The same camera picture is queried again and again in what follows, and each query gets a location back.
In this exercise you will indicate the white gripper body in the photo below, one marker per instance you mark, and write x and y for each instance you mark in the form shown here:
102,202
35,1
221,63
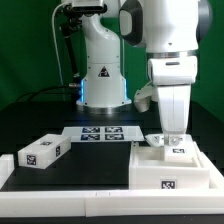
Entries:
172,78

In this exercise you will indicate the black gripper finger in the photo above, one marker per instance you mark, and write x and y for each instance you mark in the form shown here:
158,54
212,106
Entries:
172,140

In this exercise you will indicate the white cabinet body frame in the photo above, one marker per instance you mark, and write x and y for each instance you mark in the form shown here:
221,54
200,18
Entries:
149,170

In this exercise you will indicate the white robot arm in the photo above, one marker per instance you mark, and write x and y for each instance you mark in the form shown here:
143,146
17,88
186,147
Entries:
168,30

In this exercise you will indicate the white cabinet top block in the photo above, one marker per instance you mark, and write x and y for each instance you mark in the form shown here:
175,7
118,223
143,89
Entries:
44,151

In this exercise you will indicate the white fiducial marker sheet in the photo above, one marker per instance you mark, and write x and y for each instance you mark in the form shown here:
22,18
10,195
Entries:
104,133

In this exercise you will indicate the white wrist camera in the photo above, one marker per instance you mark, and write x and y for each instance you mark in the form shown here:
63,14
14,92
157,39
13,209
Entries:
144,96

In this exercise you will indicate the white table border rail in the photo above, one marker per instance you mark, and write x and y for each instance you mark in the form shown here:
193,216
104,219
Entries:
117,202

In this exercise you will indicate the white left corner rail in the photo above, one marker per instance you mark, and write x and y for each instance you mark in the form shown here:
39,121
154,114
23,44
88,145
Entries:
6,168

